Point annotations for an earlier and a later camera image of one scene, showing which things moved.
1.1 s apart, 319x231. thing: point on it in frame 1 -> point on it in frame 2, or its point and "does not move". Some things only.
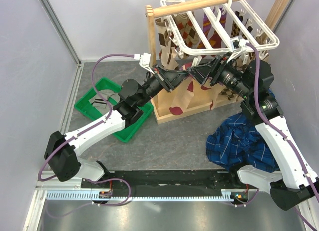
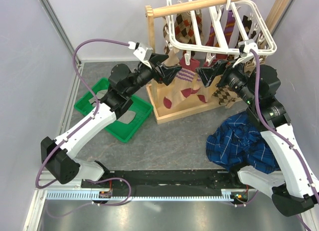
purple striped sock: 215,41 -> 229,27
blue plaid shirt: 238,144 does not move
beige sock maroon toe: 185,95 -> 171,92
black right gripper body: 229,76 does not move
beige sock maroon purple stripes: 216,89 -> 190,82
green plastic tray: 84,107 does not move
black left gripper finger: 173,83 -> 166,74
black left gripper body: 154,86 -> 144,74
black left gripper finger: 171,76 -> 156,59
